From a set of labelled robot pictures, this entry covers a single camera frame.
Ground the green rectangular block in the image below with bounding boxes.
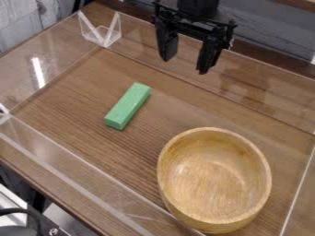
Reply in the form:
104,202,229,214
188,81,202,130
102,83,150,130

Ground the clear acrylic corner bracket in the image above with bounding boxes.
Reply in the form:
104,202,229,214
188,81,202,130
77,11,121,48

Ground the light wooden bowl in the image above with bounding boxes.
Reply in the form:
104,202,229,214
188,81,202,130
156,127,272,234

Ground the black cable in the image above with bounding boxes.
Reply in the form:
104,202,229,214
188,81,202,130
0,207,44,236

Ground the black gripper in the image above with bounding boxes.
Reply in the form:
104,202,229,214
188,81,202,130
152,0,237,75

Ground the black metal base plate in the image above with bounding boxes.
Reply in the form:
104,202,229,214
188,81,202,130
24,205,85,236

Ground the clear acrylic tray wall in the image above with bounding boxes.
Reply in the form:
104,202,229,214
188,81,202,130
0,104,204,236

